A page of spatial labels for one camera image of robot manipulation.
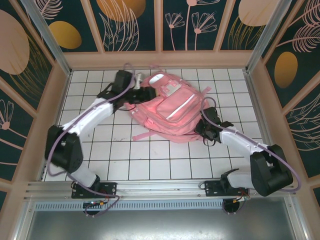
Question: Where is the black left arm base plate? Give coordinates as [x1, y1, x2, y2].
[71, 181, 118, 200]

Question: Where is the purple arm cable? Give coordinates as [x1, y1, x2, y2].
[200, 96, 302, 216]
[47, 62, 122, 218]

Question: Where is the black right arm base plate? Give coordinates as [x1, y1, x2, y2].
[204, 179, 251, 198]

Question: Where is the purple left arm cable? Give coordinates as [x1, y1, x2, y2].
[47, 62, 122, 218]

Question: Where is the aluminium corner post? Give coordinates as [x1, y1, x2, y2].
[21, 0, 74, 77]
[244, 0, 298, 74]

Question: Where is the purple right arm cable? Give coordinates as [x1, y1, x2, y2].
[200, 96, 302, 216]

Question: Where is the aluminium mounting rail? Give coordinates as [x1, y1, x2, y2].
[23, 176, 297, 201]

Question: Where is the pink student backpack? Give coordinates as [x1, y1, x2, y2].
[124, 63, 213, 145]

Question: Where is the grey metal sheet panel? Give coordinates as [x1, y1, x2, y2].
[12, 197, 310, 240]

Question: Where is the perforated grey cable duct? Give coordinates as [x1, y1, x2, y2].
[33, 201, 291, 211]

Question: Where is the aluminium side rail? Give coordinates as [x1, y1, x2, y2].
[243, 69, 285, 178]
[37, 71, 74, 182]

